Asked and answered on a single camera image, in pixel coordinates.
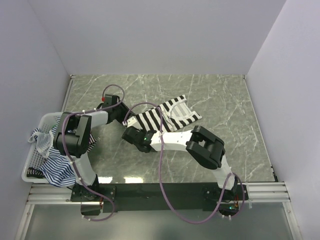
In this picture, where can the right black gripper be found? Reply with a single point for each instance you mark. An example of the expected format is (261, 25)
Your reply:
(144, 132)

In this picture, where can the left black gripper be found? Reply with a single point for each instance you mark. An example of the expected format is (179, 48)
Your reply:
(126, 111)

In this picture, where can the black white striped tank top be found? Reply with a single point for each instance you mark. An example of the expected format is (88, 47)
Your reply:
(175, 116)

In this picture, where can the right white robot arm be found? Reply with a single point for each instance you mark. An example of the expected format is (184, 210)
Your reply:
(204, 146)

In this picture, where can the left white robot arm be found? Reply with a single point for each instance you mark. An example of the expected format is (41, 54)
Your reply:
(72, 137)

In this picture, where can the blue white striped tank top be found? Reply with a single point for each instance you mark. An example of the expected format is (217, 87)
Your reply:
(52, 166)

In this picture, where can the dark thin striped garment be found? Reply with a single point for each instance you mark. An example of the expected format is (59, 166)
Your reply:
(91, 143)

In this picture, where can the white plastic laundry basket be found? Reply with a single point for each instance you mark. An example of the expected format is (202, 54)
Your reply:
(47, 122)

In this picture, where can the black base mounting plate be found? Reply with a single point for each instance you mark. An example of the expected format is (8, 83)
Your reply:
(148, 196)

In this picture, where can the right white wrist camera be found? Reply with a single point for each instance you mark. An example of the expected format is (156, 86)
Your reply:
(131, 122)

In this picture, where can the aluminium rail frame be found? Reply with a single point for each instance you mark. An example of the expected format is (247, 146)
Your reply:
(258, 192)

